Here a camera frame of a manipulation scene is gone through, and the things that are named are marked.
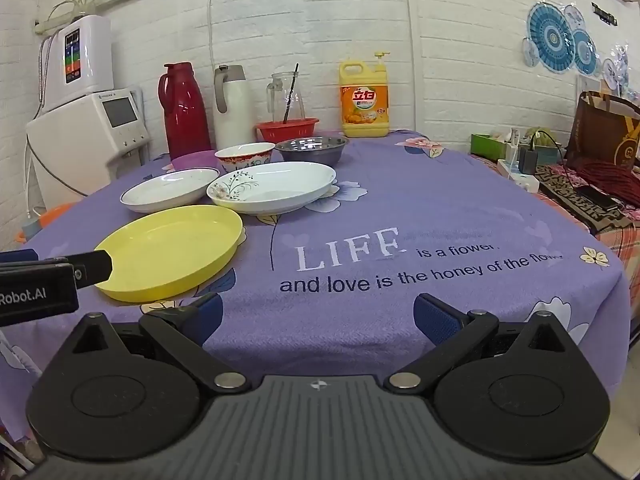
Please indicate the white power strip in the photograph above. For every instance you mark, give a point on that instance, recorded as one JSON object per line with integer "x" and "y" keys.
{"x": 520, "y": 180}

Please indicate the stainless steel bowl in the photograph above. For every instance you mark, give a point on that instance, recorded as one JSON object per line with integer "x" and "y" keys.
{"x": 312, "y": 152}

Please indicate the black and tan patterned cloth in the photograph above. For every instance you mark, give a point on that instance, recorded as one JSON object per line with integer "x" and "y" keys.
{"x": 565, "y": 190}

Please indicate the red plastic colander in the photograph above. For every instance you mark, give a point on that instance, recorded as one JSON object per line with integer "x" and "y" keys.
{"x": 300, "y": 132}

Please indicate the dark red knit cloth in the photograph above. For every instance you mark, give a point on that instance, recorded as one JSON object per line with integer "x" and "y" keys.
{"x": 607, "y": 175}

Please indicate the white thermos jug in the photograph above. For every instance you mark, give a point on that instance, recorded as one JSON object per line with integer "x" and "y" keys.
{"x": 235, "y": 115}

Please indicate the purple floral tablecloth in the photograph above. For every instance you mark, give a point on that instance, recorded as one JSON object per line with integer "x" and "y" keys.
{"x": 400, "y": 200}

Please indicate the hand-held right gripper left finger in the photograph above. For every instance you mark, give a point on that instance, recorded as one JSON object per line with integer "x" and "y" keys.
{"x": 211, "y": 317}

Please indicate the dark wall sign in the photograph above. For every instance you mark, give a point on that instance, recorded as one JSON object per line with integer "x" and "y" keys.
{"x": 604, "y": 14}

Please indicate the white wall water purifier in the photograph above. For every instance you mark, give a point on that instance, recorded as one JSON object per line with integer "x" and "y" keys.
{"x": 95, "y": 60}

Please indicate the black stirring stick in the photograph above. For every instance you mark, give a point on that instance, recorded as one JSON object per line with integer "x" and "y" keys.
{"x": 292, "y": 90}

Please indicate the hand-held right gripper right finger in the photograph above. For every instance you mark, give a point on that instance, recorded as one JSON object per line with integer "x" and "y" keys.
{"x": 431, "y": 317}

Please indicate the pink plaid cloth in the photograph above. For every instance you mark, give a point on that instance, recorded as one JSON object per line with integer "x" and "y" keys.
{"x": 620, "y": 247}

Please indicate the purple plastic bowl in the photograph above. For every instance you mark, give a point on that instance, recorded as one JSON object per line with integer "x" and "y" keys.
{"x": 192, "y": 161}

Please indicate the white machine with screen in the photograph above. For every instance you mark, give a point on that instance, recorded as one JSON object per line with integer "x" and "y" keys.
{"x": 75, "y": 145}

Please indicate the yellow detergent bottle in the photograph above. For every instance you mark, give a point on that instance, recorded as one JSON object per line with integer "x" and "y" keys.
{"x": 364, "y": 105}

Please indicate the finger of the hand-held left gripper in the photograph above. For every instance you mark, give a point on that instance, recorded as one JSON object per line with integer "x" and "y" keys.
{"x": 92, "y": 267}

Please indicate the yellow plastic plate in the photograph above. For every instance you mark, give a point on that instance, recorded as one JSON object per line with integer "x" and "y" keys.
{"x": 170, "y": 250}

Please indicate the black phone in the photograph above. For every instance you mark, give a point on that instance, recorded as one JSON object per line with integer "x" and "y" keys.
{"x": 597, "y": 197}

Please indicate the orange stool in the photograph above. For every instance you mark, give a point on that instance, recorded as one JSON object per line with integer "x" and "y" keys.
{"x": 50, "y": 215}

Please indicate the brown paper bag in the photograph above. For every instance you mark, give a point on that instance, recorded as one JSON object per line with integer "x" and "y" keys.
{"x": 600, "y": 130}

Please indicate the glass pitcher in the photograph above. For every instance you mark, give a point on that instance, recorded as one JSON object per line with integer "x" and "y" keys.
{"x": 277, "y": 97}

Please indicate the red thermos jug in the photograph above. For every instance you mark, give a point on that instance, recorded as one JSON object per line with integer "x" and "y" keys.
{"x": 180, "y": 115}

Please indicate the small blue paper fan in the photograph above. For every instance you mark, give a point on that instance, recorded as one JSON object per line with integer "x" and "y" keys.
{"x": 584, "y": 52}

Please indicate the white bowl red pattern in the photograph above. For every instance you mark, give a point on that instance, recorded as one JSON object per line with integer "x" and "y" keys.
{"x": 245, "y": 154}

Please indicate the black charger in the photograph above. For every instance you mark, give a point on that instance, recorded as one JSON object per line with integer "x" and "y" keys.
{"x": 528, "y": 160}

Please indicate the plain white plate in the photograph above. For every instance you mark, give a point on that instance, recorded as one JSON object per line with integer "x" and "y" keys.
{"x": 165, "y": 187}

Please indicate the green box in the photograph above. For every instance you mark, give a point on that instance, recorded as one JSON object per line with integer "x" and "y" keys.
{"x": 487, "y": 147}

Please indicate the large blue paper fan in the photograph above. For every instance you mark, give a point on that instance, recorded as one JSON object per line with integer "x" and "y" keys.
{"x": 550, "y": 37}

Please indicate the white floral plate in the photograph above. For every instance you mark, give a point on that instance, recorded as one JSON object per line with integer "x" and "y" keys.
{"x": 280, "y": 185}

